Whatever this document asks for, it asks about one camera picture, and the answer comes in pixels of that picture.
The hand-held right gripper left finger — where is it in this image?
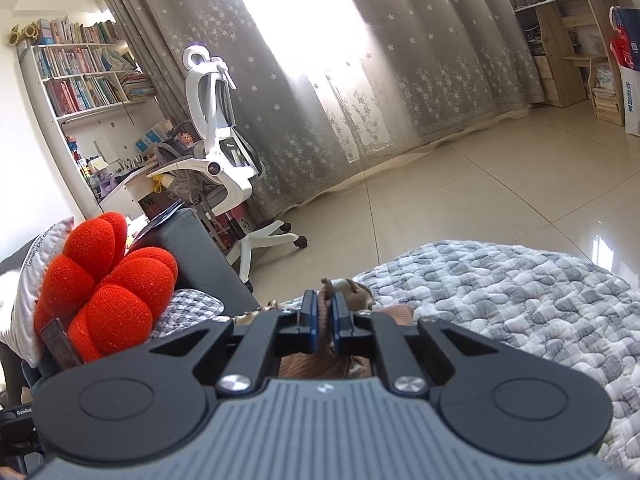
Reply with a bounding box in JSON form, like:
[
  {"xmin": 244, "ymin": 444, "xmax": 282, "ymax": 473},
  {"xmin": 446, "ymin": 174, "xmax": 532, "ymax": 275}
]
[{"xmin": 150, "ymin": 290, "xmax": 319, "ymax": 395}]

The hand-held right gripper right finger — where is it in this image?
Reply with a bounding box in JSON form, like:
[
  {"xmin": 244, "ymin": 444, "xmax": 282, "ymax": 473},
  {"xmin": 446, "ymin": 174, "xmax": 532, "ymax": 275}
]
[{"xmin": 330, "ymin": 292, "xmax": 488, "ymax": 395}]

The brown ribbed sweater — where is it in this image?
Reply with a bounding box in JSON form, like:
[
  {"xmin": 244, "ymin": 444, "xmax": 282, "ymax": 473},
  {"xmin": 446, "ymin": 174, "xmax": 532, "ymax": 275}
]
[{"xmin": 232, "ymin": 277, "xmax": 416, "ymax": 381}]

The black smartphone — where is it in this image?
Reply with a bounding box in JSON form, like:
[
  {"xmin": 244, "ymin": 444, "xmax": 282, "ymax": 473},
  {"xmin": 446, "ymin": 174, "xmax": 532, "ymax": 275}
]
[{"xmin": 40, "ymin": 317, "xmax": 83, "ymax": 368}]

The white pillow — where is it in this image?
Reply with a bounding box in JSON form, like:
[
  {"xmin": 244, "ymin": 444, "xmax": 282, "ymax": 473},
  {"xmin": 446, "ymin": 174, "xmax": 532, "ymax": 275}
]
[{"xmin": 0, "ymin": 216, "xmax": 76, "ymax": 368}]

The red flower cushion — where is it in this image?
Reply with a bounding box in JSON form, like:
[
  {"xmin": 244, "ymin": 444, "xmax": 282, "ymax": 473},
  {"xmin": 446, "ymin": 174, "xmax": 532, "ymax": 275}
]
[{"xmin": 34, "ymin": 212, "xmax": 179, "ymax": 363}]

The grey checked quilt blanket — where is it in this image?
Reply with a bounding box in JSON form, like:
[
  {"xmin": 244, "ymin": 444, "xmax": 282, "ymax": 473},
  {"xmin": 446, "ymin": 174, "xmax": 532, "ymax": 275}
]
[{"xmin": 145, "ymin": 240, "xmax": 640, "ymax": 471}]

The dark magazine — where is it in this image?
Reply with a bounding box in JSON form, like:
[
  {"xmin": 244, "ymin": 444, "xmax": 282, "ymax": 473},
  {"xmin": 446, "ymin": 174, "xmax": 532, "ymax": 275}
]
[{"xmin": 132, "ymin": 200, "xmax": 183, "ymax": 241}]

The grey bag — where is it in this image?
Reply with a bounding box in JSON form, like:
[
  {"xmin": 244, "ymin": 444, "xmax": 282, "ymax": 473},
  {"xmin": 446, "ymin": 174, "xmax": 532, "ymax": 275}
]
[{"xmin": 152, "ymin": 120, "xmax": 221, "ymax": 206}]

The white desk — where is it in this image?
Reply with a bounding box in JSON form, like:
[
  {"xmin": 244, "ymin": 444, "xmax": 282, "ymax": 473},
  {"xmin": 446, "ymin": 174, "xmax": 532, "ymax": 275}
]
[{"xmin": 80, "ymin": 160, "xmax": 201, "ymax": 221}]

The white office chair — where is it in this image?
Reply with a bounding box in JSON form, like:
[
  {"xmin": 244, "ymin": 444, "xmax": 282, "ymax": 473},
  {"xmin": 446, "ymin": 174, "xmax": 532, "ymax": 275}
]
[{"xmin": 150, "ymin": 45, "xmax": 308, "ymax": 293}]

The grey flower curtain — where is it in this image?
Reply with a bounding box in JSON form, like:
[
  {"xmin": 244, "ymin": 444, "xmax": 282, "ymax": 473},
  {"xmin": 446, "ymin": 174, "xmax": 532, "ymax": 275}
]
[{"xmin": 95, "ymin": 0, "xmax": 546, "ymax": 211}]

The white bookshelf with books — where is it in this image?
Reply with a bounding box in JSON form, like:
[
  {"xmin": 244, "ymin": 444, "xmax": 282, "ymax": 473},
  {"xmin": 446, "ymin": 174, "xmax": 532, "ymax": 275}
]
[{"xmin": 15, "ymin": 16, "xmax": 161, "ymax": 126}]

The wooden desk with shelves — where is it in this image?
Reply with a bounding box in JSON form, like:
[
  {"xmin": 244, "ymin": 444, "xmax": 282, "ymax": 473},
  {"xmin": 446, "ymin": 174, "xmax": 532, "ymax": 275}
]
[{"xmin": 512, "ymin": 0, "xmax": 640, "ymax": 126}]

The sunflower decoration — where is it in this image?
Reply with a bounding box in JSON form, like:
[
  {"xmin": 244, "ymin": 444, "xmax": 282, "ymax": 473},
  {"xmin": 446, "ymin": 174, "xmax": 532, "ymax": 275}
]
[{"xmin": 9, "ymin": 22, "xmax": 41, "ymax": 47}]

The red and blue bag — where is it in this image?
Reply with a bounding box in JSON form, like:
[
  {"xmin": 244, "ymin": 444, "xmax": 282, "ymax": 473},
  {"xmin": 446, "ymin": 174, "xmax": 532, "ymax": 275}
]
[{"xmin": 608, "ymin": 5, "xmax": 640, "ymax": 72}]

